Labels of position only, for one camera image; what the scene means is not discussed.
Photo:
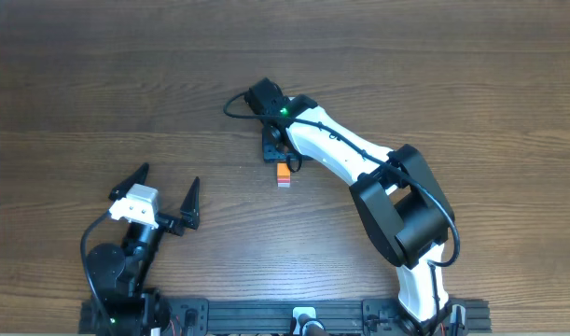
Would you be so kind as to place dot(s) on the white cube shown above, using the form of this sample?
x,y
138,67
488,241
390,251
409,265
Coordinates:
x,y
283,185

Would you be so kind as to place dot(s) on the orange cube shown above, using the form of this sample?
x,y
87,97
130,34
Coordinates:
x,y
283,171

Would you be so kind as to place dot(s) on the mounting rail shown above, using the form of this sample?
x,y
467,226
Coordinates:
x,y
256,317

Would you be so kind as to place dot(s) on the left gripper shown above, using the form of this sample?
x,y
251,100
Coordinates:
x,y
175,225

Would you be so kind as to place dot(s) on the red cube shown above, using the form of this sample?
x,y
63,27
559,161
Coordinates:
x,y
283,180

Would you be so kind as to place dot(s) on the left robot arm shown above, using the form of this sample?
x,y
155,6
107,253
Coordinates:
x,y
112,270

